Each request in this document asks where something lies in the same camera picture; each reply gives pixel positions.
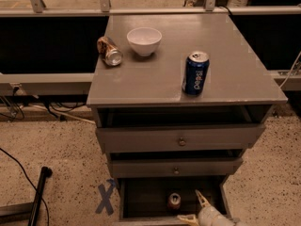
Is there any white bowl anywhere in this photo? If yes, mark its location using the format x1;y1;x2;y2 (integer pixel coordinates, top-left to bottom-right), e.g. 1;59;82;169
127;27;162;57

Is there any blue pepsi can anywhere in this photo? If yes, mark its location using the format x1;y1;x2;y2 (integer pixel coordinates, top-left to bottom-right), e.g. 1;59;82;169
182;51;210;96

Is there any grey metal railing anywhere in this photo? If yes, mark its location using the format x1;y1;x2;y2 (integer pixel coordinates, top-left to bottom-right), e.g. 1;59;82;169
0;0;301;19

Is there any grey bottom drawer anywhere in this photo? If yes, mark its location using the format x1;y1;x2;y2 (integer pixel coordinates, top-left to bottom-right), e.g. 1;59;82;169
117;176;231;226

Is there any black metal leg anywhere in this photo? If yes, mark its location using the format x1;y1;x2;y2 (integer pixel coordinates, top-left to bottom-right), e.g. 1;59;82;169
0;167;52;226

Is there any grey drawer cabinet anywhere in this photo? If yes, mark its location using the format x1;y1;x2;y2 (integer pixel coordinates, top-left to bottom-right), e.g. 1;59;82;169
87;13;289;226

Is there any red coke can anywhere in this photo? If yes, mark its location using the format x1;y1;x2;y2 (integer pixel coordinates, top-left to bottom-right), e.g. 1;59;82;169
167;193;182;210

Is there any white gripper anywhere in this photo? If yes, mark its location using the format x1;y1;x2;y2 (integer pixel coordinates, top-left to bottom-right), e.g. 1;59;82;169
177;189;248;226

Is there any grey middle drawer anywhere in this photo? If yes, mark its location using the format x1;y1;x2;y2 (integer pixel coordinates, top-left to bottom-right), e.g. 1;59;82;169
107;150;243;178

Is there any black floor cable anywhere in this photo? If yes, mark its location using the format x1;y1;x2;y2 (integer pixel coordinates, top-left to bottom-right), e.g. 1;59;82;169
0;148;50;226

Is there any white cable at right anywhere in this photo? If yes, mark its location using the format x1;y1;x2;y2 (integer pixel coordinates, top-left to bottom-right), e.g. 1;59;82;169
277;49;301;89

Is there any grey drawer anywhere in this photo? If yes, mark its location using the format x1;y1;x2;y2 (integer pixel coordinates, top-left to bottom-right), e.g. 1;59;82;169
117;176;231;226
107;150;243;178
97;105;271;153

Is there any blue tape cross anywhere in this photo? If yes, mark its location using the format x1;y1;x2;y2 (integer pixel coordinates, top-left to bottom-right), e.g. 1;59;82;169
95;179;116;216

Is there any grey top drawer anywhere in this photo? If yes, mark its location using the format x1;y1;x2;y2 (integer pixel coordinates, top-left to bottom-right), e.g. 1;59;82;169
97;105;271;153

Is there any brown can lying down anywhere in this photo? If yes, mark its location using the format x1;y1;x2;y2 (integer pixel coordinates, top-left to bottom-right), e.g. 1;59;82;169
97;36;123;66

